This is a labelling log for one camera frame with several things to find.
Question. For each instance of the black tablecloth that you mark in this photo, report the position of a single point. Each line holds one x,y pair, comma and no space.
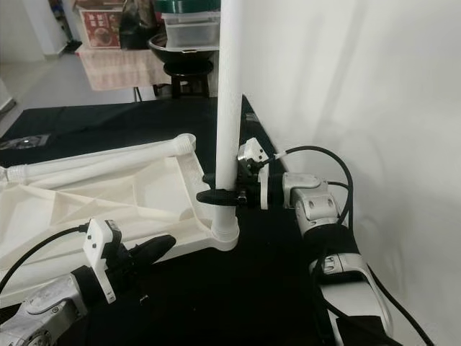
115,122

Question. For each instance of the clear tape patch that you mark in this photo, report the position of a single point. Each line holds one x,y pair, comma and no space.
30,141

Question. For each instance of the clear plastic container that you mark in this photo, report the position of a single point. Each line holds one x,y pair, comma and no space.
191,32

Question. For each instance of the black round stool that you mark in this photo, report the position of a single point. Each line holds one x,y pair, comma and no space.
187,68

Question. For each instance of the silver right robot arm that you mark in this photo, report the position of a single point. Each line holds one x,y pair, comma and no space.
313,205

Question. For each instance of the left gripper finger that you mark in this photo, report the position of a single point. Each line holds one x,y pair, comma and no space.
150,259
155,244

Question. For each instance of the grey tape patch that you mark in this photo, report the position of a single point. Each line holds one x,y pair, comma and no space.
251,116

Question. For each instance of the cream plastic table top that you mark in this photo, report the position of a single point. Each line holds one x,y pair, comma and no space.
86,209

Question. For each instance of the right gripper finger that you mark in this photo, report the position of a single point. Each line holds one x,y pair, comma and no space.
216,198

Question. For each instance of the red printed box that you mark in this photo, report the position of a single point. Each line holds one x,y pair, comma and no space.
101,29

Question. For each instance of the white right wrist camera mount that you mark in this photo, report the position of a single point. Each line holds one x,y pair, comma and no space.
252,150

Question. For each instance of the green pot lid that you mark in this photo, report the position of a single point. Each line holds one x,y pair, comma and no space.
187,6

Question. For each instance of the black floor appliance base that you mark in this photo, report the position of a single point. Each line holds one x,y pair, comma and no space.
72,47

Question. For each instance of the pink checked cloth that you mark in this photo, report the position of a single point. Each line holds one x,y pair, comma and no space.
115,68

